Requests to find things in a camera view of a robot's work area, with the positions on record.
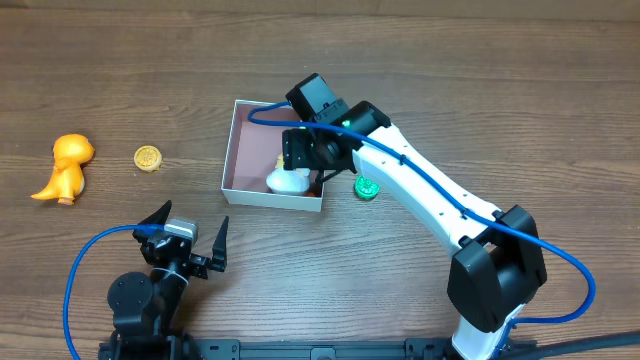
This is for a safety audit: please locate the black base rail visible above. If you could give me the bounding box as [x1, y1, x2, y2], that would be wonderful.
[97, 337, 539, 360]

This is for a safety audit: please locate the thick black cable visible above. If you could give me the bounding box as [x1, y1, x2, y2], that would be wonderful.
[519, 330, 640, 360]

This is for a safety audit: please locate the green round disc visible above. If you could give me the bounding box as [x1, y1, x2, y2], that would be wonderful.
[354, 175, 380, 201]

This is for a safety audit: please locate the orange dinosaur figure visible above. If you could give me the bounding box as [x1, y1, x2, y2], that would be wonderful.
[31, 134, 95, 205]

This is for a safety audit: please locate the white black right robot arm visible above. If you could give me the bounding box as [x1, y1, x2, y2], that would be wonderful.
[282, 98, 547, 359]

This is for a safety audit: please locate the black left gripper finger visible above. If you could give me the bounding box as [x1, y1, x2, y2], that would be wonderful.
[209, 216, 229, 272]
[132, 200, 172, 244]

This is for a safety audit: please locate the white plush duck toy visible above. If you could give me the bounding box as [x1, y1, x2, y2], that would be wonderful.
[266, 154, 311, 196]

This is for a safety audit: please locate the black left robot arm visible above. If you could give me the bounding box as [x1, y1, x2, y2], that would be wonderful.
[107, 201, 229, 338]

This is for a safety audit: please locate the white box pink interior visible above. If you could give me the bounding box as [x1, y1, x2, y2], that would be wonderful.
[221, 100, 324, 212]

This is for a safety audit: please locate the yellow round disc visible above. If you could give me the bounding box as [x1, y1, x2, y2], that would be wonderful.
[133, 145, 163, 172]

